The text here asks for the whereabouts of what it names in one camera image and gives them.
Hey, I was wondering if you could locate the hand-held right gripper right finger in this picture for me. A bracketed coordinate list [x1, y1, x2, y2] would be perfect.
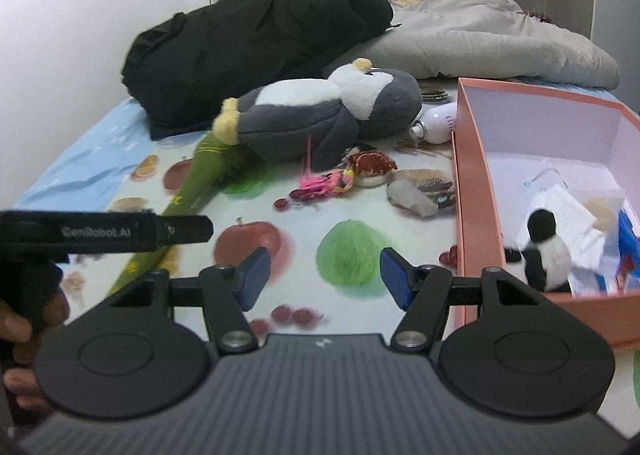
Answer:
[379, 247, 539, 352]

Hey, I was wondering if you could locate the panda plush toy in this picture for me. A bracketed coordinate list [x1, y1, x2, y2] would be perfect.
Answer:
[502, 209, 573, 293]

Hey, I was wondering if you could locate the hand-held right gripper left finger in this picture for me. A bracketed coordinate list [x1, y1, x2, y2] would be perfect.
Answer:
[109, 246, 273, 354]

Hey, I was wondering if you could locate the fruit print mat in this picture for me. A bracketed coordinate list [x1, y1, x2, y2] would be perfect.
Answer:
[15, 80, 640, 351]

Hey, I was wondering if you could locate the blue packet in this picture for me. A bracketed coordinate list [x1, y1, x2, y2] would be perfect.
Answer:
[615, 210, 640, 292]

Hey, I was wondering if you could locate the grey quilt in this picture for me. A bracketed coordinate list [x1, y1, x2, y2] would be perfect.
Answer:
[360, 0, 621, 88]

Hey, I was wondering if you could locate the grey penguin plush toy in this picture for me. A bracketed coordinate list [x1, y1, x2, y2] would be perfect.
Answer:
[211, 58, 423, 171]

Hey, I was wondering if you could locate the clear packet with round pastry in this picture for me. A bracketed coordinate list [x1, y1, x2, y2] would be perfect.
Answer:
[575, 188, 626, 236]

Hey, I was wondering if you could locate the clear plastic wrapped packet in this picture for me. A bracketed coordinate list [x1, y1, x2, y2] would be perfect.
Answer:
[387, 180, 438, 218]

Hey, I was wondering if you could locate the long green plush toy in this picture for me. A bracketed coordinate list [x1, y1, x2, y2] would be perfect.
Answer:
[107, 132, 246, 296]

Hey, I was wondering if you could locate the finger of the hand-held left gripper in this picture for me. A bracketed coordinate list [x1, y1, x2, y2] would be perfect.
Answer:
[161, 215, 215, 247]

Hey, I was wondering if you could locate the blue face mask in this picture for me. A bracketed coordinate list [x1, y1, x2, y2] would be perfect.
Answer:
[522, 162, 621, 295]

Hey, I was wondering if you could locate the black jacket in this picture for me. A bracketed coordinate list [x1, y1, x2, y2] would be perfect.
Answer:
[121, 0, 396, 140]

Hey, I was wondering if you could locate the person's left hand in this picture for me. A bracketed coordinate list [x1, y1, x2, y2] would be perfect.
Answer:
[0, 299, 45, 400]

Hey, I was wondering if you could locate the light blue bed sheet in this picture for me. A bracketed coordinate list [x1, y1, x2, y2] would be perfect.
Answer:
[15, 98, 201, 208]

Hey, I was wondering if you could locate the white plastic bottle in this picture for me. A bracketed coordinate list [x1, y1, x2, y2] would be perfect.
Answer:
[409, 102, 458, 145]

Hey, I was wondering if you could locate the white tissue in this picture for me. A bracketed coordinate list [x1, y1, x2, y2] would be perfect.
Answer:
[530, 185, 601, 267]

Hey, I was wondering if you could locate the pink cardboard box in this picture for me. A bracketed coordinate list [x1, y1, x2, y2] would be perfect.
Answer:
[450, 78, 640, 351]

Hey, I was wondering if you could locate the pink feather bird toy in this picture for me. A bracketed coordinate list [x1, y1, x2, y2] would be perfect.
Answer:
[299, 135, 357, 201]

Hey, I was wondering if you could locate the dark red snack packet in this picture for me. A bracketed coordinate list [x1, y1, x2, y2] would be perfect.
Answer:
[347, 150, 398, 186]

